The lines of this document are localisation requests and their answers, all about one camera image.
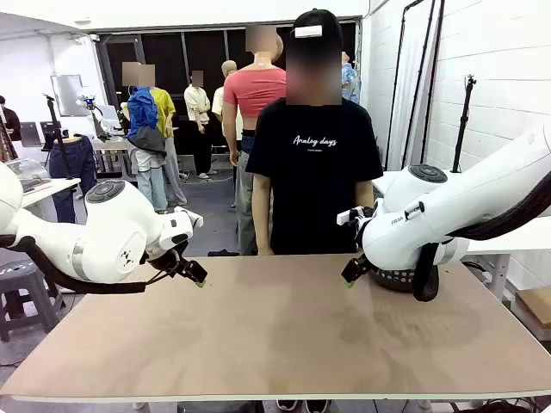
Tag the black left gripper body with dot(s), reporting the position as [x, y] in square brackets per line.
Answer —
[175, 259]

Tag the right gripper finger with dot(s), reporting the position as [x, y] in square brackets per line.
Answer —
[358, 269]
[349, 273]

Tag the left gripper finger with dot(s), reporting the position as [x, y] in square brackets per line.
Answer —
[193, 275]
[200, 270]

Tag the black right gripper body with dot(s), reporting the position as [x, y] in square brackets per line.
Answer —
[363, 266]

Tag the person's right forearm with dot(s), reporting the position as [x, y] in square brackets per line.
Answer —
[263, 228]

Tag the person's left forearm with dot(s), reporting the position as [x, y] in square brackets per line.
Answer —
[363, 195]

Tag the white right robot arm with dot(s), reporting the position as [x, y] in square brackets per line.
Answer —
[473, 193]

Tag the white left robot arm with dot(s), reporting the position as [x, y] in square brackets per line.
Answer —
[112, 223]

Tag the dark cloth heap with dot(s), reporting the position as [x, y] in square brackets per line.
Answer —
[224, 253]

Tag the black plastic mesh basket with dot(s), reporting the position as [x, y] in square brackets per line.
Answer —
[394, 281]

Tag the person in black t-shirt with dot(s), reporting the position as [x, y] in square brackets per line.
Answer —
[314, 193]

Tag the grey metal workbench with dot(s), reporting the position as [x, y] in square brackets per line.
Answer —
[109, 146]

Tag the mannequin with blue jeans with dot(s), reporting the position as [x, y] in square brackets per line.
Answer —
[82, 163]

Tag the black sneaker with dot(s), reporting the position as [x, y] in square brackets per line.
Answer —
[317, 405]
[287, 405]

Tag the grey plastic stool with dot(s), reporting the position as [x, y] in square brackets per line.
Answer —
[17, 275]

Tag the clear plastic cover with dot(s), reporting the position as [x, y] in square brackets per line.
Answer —
[30, 172]

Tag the brown cardboard box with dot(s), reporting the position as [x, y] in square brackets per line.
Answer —
[536, 305]

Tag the small white background robot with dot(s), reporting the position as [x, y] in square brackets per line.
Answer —
[88, 102]

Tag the black monitor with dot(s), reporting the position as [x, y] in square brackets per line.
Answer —
[48, 131]
[30, 134]

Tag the mannequin with blue floral shirt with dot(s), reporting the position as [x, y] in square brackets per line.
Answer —
[351, 84]

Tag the black stand pole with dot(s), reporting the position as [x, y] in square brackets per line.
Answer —
[433, 86]
[419, 86]

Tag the white reflector panel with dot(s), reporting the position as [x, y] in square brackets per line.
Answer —
[66, 96]

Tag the black bent pipe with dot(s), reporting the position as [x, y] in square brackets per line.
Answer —
[399, 64]

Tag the person in dark clothes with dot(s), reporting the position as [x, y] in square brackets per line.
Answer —
[10, 122]

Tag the black cap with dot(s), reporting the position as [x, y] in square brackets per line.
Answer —
[316, 18]

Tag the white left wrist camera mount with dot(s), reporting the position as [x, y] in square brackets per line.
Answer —
[189, 217]

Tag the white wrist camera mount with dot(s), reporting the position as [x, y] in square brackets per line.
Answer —
[189, 217]
[346, 216]

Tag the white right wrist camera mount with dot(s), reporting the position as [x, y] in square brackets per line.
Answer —
[346, 216]

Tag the black tripod with camera head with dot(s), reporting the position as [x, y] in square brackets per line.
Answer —
[463, 125]

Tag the white head camera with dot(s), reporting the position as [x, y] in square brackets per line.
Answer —
[308, 31]

